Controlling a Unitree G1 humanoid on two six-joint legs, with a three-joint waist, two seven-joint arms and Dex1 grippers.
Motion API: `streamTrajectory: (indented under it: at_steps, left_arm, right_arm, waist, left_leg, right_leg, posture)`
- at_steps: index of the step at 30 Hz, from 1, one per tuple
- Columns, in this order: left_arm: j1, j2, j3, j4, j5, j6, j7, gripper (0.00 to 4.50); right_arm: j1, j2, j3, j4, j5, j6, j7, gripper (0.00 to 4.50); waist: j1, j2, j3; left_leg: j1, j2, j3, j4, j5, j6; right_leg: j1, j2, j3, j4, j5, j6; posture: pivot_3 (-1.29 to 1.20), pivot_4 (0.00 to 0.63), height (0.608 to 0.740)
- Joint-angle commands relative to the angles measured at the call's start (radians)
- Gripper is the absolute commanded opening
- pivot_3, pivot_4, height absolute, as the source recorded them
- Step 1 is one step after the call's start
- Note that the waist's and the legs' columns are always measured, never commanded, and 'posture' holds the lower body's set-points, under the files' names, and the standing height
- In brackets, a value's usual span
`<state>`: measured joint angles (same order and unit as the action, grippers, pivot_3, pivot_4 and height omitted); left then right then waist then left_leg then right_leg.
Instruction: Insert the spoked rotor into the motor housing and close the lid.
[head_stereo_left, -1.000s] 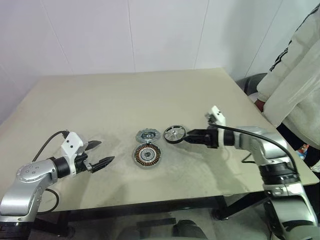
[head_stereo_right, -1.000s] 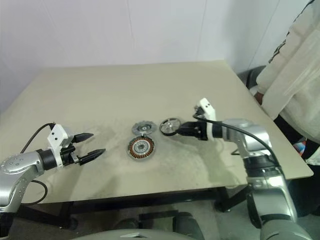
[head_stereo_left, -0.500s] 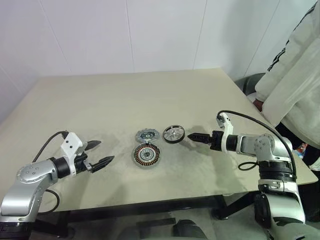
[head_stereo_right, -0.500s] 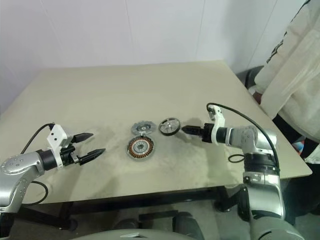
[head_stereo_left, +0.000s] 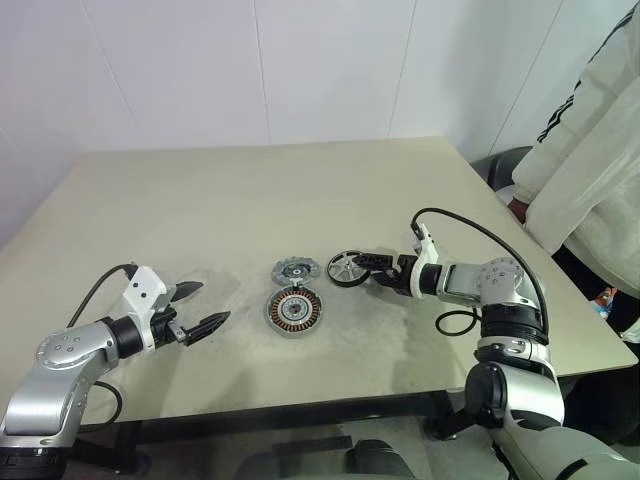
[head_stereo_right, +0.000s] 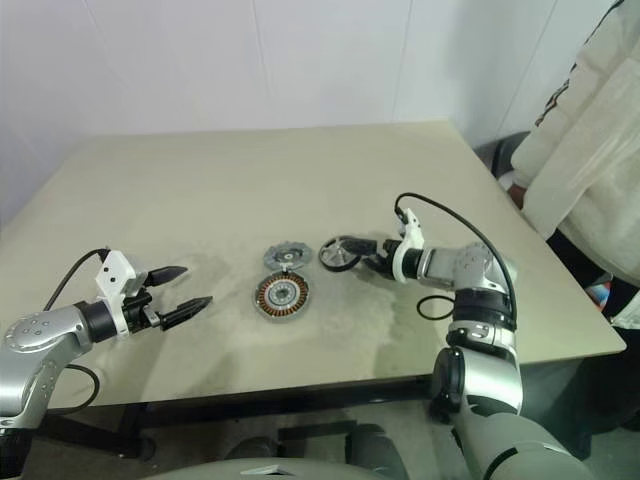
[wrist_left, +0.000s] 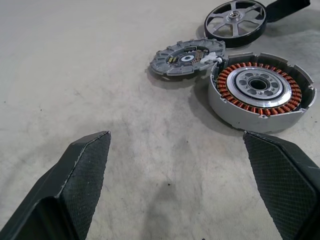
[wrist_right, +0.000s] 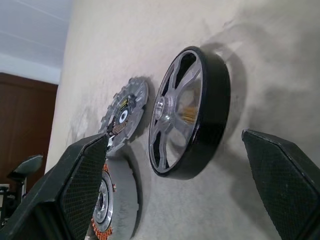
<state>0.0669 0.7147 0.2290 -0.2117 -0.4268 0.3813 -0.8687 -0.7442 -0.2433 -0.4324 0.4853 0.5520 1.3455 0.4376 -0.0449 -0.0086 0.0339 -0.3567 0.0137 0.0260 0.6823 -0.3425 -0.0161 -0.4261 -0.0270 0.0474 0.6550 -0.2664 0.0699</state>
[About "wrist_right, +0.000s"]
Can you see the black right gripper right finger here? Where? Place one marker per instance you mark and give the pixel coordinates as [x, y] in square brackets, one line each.
[287, 190]

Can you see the brown wooden door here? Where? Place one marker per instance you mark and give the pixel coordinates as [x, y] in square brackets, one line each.
[27, 112]

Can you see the spoked silver rotor black rim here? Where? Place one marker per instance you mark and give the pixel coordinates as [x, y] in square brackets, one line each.
[215, 100]

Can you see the silver round motor lid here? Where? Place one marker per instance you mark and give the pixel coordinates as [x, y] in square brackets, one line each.
[135, 102]

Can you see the grey padded seat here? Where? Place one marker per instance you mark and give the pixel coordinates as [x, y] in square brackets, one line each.
[27, 163]

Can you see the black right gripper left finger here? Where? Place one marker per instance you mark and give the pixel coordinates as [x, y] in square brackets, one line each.
[65, 195]

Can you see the silver motor housing copper windings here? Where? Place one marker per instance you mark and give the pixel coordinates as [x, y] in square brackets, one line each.
[106, 205]

